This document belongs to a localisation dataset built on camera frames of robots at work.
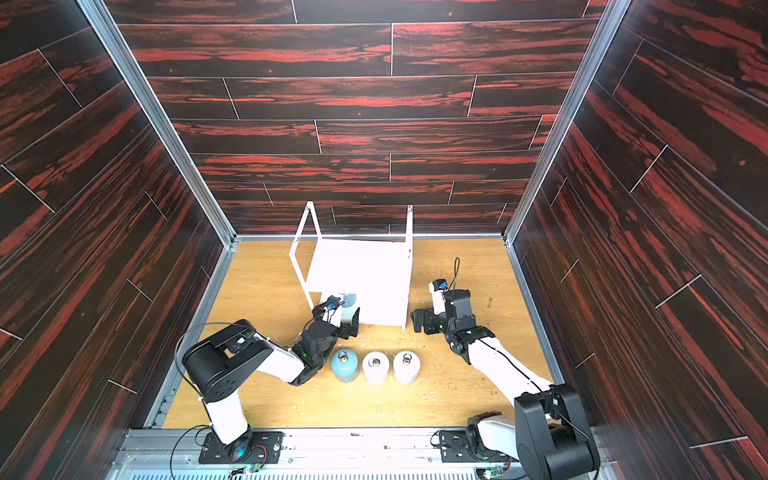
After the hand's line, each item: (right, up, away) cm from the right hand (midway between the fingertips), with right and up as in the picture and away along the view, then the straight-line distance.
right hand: (433, 308), depth 90 cm
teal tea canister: (-26, -14, -10) cm, 31 cm away
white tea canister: (-17, -14, -10) cm, 24 cm away
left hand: (-27, +1, +2) cm, 27 cm away
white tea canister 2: (-9, -15, -10) cm, 20 cm away
